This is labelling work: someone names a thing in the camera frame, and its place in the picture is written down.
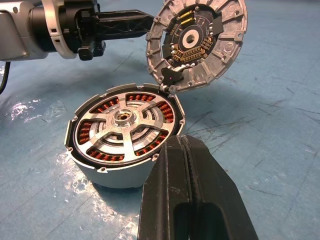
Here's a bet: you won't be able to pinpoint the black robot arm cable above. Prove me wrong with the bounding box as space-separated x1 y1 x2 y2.
0 60 12 95

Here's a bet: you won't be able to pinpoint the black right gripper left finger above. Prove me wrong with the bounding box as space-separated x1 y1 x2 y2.
136 134 199 240

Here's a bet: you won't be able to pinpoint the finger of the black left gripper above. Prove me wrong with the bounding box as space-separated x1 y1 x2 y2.
95 9 155 41

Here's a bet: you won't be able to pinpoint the silver motor cover circuit board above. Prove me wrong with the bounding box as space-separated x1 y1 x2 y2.
145 0 248 95

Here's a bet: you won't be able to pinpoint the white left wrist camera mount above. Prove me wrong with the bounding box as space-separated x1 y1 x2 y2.
39 0 78 60

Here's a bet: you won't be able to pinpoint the black rotor ring silver spokes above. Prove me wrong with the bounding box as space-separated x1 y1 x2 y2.
74 91 177 170

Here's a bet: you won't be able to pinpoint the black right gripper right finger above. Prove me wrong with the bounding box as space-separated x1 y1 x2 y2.
183 134 260 240

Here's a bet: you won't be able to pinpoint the grey motor housing copper windings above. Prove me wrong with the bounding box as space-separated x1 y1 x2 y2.
64 83 187 190

